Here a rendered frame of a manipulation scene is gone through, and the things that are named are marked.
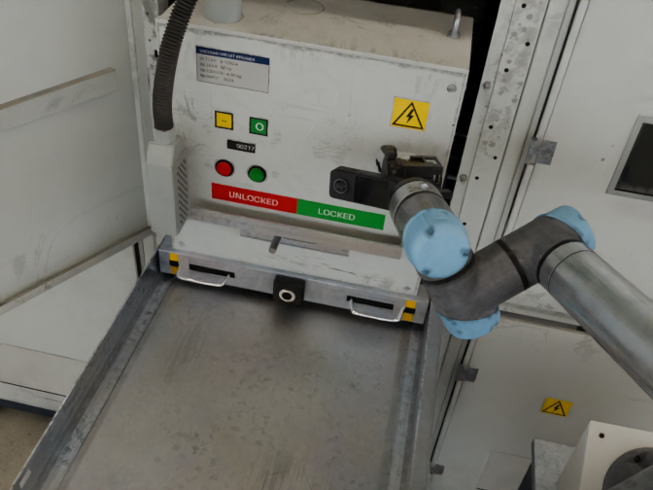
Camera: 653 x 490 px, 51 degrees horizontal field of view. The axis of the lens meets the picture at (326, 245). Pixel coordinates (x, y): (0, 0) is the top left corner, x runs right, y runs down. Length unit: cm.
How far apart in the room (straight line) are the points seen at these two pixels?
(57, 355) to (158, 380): 80
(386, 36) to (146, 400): 73
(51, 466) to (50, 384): 99
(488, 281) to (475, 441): 101
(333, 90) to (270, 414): 55
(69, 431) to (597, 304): 84
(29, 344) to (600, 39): 159
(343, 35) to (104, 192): 61
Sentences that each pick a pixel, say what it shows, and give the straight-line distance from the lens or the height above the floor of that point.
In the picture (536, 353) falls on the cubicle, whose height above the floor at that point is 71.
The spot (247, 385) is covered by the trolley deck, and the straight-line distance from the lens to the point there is 126.
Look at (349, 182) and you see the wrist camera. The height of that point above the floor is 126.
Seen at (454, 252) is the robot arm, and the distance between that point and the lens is 83.
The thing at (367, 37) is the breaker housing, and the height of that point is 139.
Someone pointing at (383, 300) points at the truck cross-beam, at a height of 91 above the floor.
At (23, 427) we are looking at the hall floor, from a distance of 234.
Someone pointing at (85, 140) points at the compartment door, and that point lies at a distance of 139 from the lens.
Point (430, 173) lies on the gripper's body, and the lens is 103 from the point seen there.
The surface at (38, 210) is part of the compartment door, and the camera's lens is 140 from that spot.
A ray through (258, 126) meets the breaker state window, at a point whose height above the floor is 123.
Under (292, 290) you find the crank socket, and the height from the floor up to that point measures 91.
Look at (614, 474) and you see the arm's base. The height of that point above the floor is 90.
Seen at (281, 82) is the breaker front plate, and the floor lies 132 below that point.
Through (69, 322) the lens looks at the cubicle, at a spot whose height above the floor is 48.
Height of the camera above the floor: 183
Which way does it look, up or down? 40 degrees down
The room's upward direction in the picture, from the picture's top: 6 degrees clockwise
